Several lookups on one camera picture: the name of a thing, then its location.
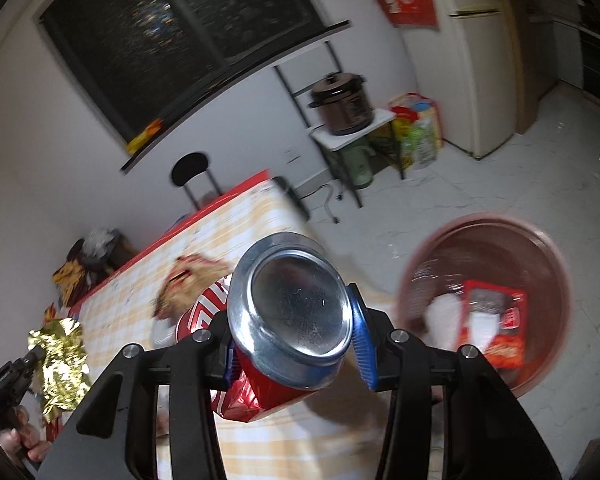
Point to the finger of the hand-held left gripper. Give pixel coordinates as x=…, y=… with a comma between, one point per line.
x=29, y=362

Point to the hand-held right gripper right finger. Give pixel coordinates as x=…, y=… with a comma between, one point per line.
x=364, y=347

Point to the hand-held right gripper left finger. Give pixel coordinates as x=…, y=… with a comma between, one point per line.
x=180, y=385

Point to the gold foil wrapper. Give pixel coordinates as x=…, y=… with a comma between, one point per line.
x=62, y=370

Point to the crushed red can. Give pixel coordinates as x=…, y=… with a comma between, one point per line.
x=290, y=305

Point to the clear plastic packaging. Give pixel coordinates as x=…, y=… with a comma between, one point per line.
x=430, y=275

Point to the red white snack packet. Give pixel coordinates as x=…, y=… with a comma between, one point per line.
x=512, y=330

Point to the brown trash bin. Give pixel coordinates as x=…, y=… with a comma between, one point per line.
x=540, y=270

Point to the person's left hand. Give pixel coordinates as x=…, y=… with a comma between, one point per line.
x=27, y=440

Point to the clear ribbed plastic cup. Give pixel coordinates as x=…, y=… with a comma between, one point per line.
x=162, y=335

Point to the yellow printed bag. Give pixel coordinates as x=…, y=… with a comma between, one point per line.
x=70, y=280

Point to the brown paper bag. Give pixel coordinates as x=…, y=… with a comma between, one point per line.
x=192, y=282

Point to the crumpled clear plastic bag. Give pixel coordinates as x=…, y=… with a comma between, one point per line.
x=100, y=241

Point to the checkered tablecloth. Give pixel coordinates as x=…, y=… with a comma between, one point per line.
x=260, y=220

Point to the green kettle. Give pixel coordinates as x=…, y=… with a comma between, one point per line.
x=358, y=170

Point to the black round-back chair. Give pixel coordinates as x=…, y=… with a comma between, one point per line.
x=190, y=167

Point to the colourful shopping bag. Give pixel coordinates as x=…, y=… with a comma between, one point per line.
x=420, y=135

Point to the small white table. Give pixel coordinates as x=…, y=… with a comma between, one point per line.
x=380, y=120

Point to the brown rice cooker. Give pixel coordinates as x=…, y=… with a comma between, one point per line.
x=342, y=105

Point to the yellow orange snack packet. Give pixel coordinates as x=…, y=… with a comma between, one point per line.
x=144, y=136

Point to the black metal rack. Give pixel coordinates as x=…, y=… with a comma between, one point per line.
x=300, y=95

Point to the black window sill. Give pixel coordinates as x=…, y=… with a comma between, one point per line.
x=230, y=85

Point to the cream refrigerator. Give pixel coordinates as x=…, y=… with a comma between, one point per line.
x=480, y=75

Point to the dark window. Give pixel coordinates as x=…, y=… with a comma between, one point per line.
x=180, y=35

